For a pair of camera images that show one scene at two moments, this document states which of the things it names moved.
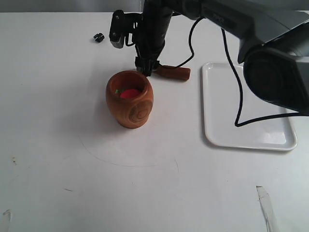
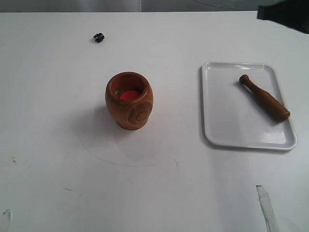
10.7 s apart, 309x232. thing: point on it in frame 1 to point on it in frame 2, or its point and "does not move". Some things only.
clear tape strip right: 268,210 does not move
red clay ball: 129,93 does not move
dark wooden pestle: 176,72 to 266,99
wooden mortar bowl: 130,97 does not move
